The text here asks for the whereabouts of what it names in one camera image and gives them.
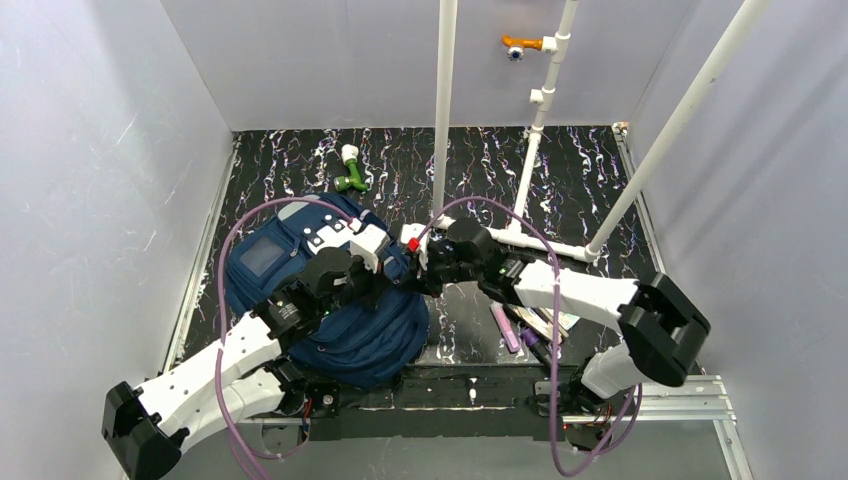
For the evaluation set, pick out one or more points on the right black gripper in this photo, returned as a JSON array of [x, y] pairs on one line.
[[429, 271]]

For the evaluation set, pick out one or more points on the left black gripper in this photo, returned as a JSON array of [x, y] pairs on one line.
[[385, 279]]

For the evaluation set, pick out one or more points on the navy blue student backpack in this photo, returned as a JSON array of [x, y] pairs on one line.
[[355, 345]]

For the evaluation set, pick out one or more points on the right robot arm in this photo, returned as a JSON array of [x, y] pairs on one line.
[[661, 330]]

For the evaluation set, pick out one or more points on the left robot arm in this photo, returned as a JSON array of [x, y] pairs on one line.
[[218, 371]]

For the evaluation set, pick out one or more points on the pink highlighter pen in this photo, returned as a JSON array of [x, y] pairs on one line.
[[505, 328]]

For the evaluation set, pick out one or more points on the transparent pencil case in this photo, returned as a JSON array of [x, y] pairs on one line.
[[541, 320]]

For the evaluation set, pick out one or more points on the black marker pen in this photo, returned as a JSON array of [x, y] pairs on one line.
[[537, 346]]

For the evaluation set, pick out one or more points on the green white pipe fitting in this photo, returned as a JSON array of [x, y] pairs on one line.
[[353, 181]]

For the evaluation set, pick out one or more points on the orange tap on pipe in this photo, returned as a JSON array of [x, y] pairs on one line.
[[516, 46]]

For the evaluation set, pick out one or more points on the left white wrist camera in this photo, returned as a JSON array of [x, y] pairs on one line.
[[369, 242]]

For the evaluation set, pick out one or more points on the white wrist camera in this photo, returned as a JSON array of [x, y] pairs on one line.
[[369, 242], [415, 238]]

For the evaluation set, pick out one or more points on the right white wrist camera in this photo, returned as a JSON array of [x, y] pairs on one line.
[[415, 238]]

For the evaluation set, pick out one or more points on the white PVC pipe frame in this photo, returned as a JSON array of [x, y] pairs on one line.
[[556, 46]]

